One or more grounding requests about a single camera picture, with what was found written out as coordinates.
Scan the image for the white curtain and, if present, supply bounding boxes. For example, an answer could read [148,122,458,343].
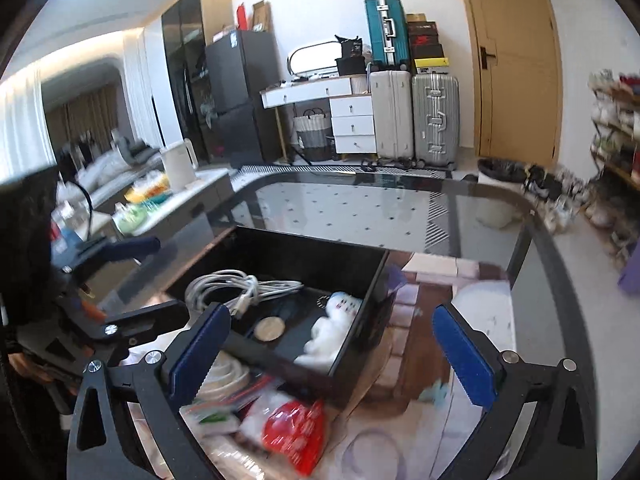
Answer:
[122,30,183,148]

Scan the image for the white dotted floor rug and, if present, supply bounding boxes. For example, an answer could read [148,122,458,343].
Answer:
[220,162,458,261]

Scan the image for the clear zip bag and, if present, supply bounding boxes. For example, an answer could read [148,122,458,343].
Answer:
[220,377,281,411]

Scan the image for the wooden shoe rack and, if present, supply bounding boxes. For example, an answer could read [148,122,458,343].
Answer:
[587,70,640,271]

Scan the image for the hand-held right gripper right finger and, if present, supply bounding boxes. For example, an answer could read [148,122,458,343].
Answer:
[432,302,598,480]

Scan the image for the oval desk mirror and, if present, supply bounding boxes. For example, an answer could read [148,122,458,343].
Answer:
[286,40,346,81]

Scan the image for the white coiled cable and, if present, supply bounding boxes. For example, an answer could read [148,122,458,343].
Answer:
[185,270,305,318]

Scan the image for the yellow snack bag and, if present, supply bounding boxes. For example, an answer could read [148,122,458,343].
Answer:
[125,172,171,201]

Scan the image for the tan wooden door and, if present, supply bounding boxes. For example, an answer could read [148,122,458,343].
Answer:
[457,0,561,168]

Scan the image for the purple paper bag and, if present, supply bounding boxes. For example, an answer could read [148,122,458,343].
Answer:
[617,255,640,298]

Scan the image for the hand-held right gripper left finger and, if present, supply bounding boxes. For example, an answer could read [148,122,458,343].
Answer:
[67,302,233,480]

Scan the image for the yellow black shoe box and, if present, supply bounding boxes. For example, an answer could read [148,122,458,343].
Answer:
[414,57,449,75]

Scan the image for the teal suitcase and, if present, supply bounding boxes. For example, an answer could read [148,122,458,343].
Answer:
[364,0,414,72]

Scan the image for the red plastic packet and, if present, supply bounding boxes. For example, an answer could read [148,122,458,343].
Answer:
[262,400,328,476]

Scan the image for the round metal coin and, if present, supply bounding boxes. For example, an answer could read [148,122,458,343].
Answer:
[253,316,286,342]

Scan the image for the white trash bin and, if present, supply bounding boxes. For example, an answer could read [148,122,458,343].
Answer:
[477,158,528,226]

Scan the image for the black bag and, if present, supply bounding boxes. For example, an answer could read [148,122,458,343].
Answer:
[334,35,371,77]

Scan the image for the green white medicine packet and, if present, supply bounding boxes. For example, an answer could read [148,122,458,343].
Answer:
[180,400,241,433]

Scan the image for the white plush toy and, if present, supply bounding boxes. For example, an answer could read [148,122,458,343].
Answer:
[294,291,363,367]

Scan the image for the group of loose shoes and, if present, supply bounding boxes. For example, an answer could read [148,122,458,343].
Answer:
[522,165,616,233]

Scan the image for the grey white woven basket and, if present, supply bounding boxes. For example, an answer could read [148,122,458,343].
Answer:
[292,109,335,162]

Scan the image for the grey chair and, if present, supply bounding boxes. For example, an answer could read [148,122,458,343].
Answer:
[112,130,161,166]

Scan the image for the silver suitcase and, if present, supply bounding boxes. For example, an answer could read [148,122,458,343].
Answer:
[411,72,461,165]

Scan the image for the flat cardboard box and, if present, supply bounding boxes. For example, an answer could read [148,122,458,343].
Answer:
[251,1,271,33]

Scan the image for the grey side cabinet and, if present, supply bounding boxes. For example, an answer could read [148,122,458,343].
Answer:
[90,167,236,241]

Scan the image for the white suitcase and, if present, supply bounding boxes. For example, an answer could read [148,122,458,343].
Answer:
[370,70,416,160]

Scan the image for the black refrigerator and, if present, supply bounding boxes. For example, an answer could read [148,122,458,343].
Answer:
[205,30,281,166]

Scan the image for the white electric kettle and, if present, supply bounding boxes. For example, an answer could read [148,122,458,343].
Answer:
[159,140,197,192]

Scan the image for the black glass cabinet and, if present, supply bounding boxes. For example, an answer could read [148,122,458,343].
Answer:
[161,0,233,166]

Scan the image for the black storage box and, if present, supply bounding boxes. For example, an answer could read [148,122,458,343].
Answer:
[165,226,396,409]

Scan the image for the bagged white rope coil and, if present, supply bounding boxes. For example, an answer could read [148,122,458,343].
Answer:
[200,350,251,401]

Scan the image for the printed cartoon table mat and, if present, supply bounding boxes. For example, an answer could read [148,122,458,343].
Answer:
[190,252,518,480]

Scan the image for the rows of racked shoes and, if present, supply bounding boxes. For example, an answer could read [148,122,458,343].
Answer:
[587,69,640,261]

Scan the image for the person's left hand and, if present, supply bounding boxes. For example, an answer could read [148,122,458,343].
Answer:
[7,352,38,376]

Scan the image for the white desk with drawers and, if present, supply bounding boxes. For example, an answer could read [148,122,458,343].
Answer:
[260,76,377,156]

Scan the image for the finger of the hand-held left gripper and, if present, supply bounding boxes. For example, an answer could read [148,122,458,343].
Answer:
[82,300,191,361]
[62,236,162,276]

